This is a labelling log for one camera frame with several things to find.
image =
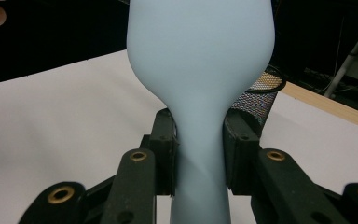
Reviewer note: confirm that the black mesh cup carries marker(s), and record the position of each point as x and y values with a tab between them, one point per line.
261	101

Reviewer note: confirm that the light blue hairbrush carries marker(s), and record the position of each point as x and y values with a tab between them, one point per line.
199	77

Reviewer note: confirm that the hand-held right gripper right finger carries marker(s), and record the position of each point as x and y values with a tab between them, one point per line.
279	186

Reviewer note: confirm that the wooden table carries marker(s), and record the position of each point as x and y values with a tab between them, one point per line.
332	107

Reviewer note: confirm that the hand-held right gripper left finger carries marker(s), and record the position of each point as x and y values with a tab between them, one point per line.
133	186

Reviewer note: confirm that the metal chair leg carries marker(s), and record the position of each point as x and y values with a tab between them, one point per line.
351	56

